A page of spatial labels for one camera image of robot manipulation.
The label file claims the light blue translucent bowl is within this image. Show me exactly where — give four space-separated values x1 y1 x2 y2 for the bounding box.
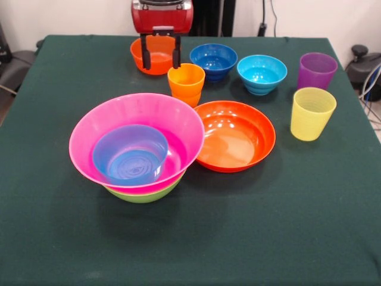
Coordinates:
92 124 170 188

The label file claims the large pink plastic bowl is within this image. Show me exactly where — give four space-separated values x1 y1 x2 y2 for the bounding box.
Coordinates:
68 92 205 195

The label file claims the purple plastic cup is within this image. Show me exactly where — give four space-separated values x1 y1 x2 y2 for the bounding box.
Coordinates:
297 52 339 91

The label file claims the bundle of floor cables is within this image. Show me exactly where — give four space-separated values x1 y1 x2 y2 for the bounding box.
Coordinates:
358 64 381 132

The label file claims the yellow plastic cup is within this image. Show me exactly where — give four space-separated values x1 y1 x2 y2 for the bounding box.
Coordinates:
290 86 338 142

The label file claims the red-orange shallow bowl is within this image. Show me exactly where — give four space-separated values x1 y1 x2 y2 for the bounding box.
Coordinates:
193 100 277 173

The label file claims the green plastic bowl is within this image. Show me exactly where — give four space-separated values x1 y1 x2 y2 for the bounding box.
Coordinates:
101 171 187 204

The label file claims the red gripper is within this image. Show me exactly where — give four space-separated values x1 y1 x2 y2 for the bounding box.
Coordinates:
130 0 195 71

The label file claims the cyan ribbed bowl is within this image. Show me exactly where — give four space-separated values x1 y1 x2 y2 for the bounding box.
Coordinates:
236 54 288 97

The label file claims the dark grey chair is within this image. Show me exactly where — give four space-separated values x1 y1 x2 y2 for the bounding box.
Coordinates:
0 49 36 90

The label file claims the dark green table cloth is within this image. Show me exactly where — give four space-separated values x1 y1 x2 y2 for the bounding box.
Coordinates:
0 35 381 286

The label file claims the orange plastic cup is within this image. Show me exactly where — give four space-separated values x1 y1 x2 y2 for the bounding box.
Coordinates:
167 63 207 98
171 89 202 110

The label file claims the dark blue ribbed bowl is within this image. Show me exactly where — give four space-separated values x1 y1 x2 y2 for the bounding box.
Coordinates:
189 43 239 83

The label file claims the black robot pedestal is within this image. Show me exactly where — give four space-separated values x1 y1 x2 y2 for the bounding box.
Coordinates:
190 0 236 38

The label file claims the orange translucent bowl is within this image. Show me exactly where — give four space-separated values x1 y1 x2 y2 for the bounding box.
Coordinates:
130 35 180 76

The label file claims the black floor device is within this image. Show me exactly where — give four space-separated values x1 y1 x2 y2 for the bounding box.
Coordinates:
345 44 381 88

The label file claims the black cable with plug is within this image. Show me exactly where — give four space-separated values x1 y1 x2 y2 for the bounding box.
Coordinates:
257 0 268 38

